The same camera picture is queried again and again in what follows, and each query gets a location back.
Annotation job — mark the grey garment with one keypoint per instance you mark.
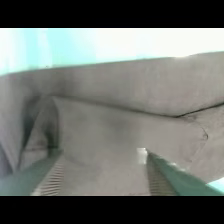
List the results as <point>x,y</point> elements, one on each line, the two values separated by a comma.
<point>126,100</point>

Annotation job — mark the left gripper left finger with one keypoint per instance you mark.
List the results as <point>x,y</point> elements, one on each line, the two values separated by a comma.
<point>31,180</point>

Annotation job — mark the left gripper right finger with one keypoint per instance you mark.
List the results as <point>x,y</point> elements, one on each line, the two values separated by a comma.
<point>173,181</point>

